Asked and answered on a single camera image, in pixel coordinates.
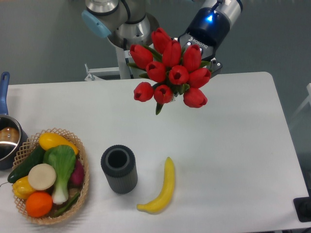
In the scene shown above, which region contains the orange fruit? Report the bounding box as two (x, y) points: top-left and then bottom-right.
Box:
(26, 191), (53, 217)

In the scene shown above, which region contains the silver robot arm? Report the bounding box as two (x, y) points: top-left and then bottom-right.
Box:
(82, 0), (246, 79)

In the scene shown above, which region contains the green bean pod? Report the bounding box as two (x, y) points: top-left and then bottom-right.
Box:
(52, 193), (80, 217)

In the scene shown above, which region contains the blue handled saucepan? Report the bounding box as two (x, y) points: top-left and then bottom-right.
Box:
(0, 72), (28, 170)

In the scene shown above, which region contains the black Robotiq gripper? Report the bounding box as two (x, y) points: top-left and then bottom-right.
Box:
(178, 7), (230, 78)

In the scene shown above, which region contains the yellow squash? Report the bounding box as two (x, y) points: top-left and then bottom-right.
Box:
(38, 132), (79, 155)

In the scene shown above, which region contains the white object at right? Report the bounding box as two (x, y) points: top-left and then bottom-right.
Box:
(288, 83), (311, 130)

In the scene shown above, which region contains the black box at edge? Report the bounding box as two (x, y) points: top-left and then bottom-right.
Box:
(293, 197), (311, 222)

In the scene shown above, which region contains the cream round slice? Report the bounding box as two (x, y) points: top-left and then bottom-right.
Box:
(28, 164), (56, 191)

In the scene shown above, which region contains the green bok choy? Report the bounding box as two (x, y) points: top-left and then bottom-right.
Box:
(43, 145), (76, 205)

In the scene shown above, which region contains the purple red vegetable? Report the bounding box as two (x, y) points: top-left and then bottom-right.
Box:
(70, 160), (85, 186)

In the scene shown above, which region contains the red tulip bouquet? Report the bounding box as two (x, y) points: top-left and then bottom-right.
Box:
(129, 28), (211, 114)

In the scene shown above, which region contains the woven wicker basket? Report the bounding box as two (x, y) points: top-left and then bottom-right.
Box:
(13, 128), (89, 225)

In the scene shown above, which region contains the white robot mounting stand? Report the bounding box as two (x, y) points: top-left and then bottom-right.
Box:
(85, 35), (143, 81)

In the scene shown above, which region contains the yellow banana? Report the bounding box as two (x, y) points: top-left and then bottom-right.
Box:
(137, 157), (175, 214)

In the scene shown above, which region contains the yellow bell pepper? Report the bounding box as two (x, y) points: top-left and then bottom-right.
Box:
(12, 176), (36, 200)

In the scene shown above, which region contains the dark green cucumber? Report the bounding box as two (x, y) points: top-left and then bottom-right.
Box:
(7, 145), (45, 183)

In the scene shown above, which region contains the dark grey ribbed vase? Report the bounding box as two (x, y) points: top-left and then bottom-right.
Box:
(101, 145), (138, 194)

